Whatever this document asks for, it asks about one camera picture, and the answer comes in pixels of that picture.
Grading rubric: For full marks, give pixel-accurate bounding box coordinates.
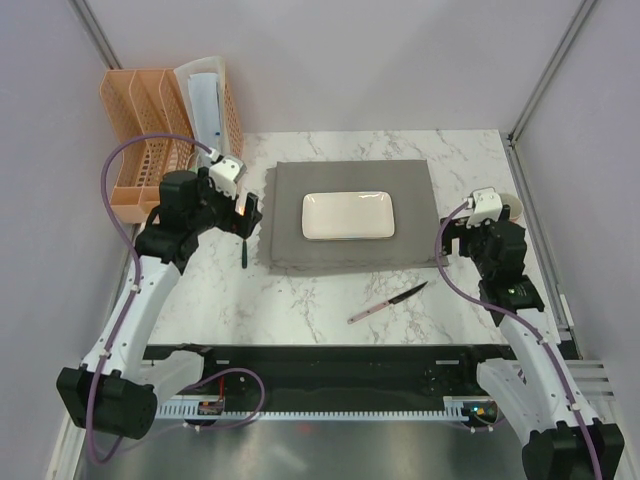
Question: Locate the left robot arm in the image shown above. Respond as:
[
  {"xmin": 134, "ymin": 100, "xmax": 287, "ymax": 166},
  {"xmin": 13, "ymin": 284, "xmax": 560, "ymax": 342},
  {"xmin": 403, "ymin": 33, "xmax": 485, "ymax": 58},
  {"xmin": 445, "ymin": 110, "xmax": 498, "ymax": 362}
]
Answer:
[{"xmin": 56, "ymin": 162, "xmax": 262, "ymax": 439}]

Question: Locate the gold fork green handle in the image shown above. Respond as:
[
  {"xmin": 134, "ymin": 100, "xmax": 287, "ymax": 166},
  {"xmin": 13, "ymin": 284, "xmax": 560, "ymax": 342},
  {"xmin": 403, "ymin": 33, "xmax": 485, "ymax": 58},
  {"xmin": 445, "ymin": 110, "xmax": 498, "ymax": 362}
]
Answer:
[{"xmin": 239, "ymin": 204, "xmax": 251, "ymax": 270}]

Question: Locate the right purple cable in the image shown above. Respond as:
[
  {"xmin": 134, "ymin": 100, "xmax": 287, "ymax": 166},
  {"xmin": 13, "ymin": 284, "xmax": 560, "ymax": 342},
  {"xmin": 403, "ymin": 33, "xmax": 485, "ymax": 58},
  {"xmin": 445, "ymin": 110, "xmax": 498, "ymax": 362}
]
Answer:
[{"xmin": 434, "ymin": 197, "xmax": 604, "ymax": 480}]

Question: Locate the white rectangular plate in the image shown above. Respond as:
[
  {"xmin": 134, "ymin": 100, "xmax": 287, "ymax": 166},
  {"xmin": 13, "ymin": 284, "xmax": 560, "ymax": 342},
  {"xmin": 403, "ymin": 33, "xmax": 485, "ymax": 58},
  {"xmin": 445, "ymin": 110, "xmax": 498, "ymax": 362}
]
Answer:
[{"xmin": 301, "ymin": 191, "xmax": 396, "ymax": 241}]

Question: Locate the white slotted cable duct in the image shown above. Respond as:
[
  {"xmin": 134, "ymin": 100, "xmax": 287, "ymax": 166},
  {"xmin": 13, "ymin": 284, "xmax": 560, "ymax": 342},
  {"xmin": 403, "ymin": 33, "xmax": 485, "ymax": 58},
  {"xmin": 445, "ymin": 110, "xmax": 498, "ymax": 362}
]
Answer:
[{"xmin": 156, "ymin": 396, "xmax": 494, "ymax": 421}]

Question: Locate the grey scalloped placemat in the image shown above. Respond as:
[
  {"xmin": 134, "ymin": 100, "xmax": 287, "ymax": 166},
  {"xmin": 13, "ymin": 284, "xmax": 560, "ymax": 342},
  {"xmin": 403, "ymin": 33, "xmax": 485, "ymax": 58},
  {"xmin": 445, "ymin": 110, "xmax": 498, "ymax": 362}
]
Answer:
[{"xmin": 256, "ymin": 160, "xmax": 439, "ymax": 275}]

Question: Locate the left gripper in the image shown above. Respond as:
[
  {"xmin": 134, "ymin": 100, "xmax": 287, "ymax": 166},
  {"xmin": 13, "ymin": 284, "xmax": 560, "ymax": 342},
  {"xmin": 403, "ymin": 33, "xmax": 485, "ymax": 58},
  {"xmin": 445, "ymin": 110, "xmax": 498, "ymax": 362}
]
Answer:
[{"xmin": 188, "ymin": 167, "xmax": 261, "ymax": 239}]

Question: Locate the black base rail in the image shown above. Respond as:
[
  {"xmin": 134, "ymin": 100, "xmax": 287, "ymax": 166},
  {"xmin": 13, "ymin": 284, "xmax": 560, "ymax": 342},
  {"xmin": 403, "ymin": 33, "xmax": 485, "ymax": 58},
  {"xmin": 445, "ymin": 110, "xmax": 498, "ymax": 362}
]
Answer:
[{"xmin": 142, "ymin": 343, "xmax": 521, "ymax": 411}]

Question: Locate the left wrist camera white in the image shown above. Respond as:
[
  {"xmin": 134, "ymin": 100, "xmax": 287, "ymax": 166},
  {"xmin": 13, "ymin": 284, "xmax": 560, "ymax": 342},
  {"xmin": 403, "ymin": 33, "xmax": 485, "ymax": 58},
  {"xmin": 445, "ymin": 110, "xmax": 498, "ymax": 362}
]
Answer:
[{"xmin": 208, "ymin": 151, "xmax": 247, "ymax": 200}]

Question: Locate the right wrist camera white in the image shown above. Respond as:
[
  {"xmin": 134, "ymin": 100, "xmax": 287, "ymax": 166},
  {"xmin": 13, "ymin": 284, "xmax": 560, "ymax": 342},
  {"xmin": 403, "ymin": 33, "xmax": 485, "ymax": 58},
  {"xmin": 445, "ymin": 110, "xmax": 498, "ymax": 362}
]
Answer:
[{"xmin": 466, "ymin": 187, "xmax": 503, "ymax": 228}]

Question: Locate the black knife pink handle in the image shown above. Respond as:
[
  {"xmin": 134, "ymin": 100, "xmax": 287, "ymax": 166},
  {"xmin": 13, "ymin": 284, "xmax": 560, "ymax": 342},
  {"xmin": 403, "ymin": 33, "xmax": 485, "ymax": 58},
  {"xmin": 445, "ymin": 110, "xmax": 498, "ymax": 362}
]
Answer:
[{"xmin": 347, "ymin": 281, "xmax": 428, "ymax": 325}]

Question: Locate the aluminium frame rail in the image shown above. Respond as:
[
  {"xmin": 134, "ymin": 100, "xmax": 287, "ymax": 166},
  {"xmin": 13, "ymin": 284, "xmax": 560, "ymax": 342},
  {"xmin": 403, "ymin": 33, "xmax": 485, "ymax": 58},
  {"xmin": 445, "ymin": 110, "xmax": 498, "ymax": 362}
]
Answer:
[{"xmin": 566, "ymin": 359, "xmax": 615, "ymax": 401}]

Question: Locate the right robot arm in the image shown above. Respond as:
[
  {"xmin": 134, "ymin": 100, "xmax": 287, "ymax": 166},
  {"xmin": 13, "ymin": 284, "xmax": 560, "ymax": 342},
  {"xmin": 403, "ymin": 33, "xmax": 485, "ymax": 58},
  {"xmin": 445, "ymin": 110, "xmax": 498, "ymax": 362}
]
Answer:
[{"xmin": 434, "ymin": 210, "xmax": 625, "ymax": 479}]

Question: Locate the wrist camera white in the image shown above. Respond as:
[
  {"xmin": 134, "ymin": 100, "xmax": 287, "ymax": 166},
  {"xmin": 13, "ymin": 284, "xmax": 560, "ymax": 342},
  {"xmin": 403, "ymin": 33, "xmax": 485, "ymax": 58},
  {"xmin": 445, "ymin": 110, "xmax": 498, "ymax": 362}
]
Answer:
[
  {"xmin": 208, "ymin": 151, "xmax": 247, "ymax": 200},
  {"xmin": 466, "ymin": 187, "xmax": 503, "ymax": 228}
]

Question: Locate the white paper folder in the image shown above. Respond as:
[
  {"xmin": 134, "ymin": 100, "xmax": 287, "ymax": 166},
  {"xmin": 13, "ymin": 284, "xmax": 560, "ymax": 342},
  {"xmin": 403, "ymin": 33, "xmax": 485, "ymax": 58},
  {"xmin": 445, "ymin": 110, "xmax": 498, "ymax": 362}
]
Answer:
[{"xmin": 173, "ymin": 56, "xmax": 231, "ymax": 154}]

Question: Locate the purple cable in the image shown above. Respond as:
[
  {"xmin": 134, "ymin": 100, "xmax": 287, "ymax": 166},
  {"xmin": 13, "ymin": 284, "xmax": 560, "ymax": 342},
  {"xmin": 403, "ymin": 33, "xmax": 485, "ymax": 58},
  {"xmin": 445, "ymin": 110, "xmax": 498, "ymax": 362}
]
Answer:
[
  {"xmin": 84, "ymin": 134, "xmax": 221, "ymax": 464},
  {"xmin": 434, "ymin": 197, "xmax": 604, "ymax": 480}
]

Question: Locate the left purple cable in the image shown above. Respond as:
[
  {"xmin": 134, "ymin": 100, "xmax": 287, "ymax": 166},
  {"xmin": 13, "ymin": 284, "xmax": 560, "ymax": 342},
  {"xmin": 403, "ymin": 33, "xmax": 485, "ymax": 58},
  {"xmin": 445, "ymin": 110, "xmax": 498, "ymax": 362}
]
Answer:
[{"xmin": 84, "ymin": 134, "xmax": 221, "ymax": 464}]

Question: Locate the orange plastic file organizer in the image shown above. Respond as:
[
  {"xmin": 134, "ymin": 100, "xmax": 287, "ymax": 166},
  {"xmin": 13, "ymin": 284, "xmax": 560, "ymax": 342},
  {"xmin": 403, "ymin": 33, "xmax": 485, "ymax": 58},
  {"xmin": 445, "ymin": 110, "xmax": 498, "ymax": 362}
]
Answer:
[{"xmin": 100, "ymin": 67, "xmax": 244, "ymax": 224}]

